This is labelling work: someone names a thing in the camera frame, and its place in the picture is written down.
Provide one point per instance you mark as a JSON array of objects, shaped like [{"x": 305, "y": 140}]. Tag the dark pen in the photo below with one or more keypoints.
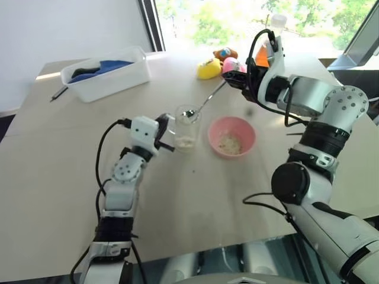
[{"x": 58, "y": 93}]

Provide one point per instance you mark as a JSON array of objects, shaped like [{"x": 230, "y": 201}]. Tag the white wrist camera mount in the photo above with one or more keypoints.
[
  {"x": 143, "y": 128},
  {"x": 276, "y": 68}
]

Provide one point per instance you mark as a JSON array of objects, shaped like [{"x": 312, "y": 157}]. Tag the blue cloth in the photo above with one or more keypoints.
[{"x": 114, "y": 65}]

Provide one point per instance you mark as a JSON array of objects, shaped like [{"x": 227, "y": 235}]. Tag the pink bowl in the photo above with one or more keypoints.
[{"x": 216, "y": 136}]

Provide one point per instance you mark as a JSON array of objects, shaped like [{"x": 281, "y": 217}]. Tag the oatmeal in bowl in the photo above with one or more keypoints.
[{"x": 231, "y": 144}]

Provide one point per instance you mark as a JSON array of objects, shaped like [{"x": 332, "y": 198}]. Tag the silver metal spoon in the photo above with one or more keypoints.
[{"x": 207, "y": 99}]

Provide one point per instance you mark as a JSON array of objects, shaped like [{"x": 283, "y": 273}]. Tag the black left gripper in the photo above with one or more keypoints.
[{"x": 161, "y": 130}]

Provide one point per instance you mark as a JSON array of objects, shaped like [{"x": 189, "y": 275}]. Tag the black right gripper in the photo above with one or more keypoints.
[{"x": 251, "y": 85}]

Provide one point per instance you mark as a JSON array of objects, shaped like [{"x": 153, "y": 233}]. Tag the clear bottle with orange liquid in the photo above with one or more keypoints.
[{"x": 262, "y": 56}]

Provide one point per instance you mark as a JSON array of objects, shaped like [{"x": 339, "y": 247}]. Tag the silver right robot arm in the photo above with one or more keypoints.
[{"x": 311, "y": 91}]

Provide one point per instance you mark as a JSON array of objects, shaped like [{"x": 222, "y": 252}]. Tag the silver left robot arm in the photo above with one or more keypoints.
[{"x": 122, "y": 189}]

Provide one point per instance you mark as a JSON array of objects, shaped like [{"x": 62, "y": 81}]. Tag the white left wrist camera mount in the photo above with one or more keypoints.
[{"x": 143, "y": 128}]

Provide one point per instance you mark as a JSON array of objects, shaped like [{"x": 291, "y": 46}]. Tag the white plastic bin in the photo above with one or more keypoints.
[{"x": 109, "y": 80}]

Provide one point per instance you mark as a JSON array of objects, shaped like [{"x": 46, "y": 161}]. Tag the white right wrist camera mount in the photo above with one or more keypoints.
[{"x": 276, "y": 68}]

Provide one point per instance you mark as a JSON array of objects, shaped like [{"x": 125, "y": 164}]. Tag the oatmeal in mug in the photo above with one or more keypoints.
[{"x": 184, "y": 142}]

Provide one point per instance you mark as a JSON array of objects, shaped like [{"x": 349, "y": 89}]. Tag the black cloth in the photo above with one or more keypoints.
[{"x": 84, "y": 72}]

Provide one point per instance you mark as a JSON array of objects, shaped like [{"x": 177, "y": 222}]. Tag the brown plush toy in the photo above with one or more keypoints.
[{"x": 226, "y": 53}]

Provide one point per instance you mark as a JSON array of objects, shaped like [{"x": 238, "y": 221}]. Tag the black window frame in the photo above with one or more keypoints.
[{"x": 154, "y": 26}]

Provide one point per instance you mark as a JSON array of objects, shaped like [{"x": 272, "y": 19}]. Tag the pink plush toy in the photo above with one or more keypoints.
[{"x": 232, "y": 65}]

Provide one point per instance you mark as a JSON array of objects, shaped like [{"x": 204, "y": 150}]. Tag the clear glass mug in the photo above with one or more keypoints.
[{"x": 186, "y": 130}]

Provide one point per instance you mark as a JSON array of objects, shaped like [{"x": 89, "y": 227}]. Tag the yellow plush toy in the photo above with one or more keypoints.
[{"x": 208, "y": 69}]

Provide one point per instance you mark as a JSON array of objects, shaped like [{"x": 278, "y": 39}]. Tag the dark grey rounded housing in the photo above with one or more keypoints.
[{"x": 242, "y": 263}]

